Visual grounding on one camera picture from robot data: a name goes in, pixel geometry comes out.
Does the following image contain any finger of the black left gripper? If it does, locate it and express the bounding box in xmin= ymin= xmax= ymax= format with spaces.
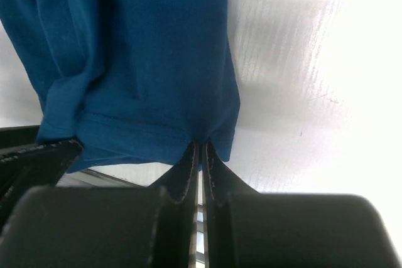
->
xmin=1 ymin=139 xmax=82 ymax=218

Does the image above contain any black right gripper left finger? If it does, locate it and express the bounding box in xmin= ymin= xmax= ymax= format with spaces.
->
xmin=0 ymin=141 xmax=200 ymax=268

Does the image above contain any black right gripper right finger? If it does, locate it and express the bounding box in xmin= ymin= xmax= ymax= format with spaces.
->
xmin=202 ymin=142 xmax=400 ymax=267

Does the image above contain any navy blue printed t-shirt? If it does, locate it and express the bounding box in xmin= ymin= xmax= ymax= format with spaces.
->
xmin=1 ymin=0 xmax=240 ymax=172

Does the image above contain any aluminium mounting rail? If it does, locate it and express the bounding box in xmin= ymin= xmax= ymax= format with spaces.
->
xmin=0 ymin=125 xmax=210 ymax=268

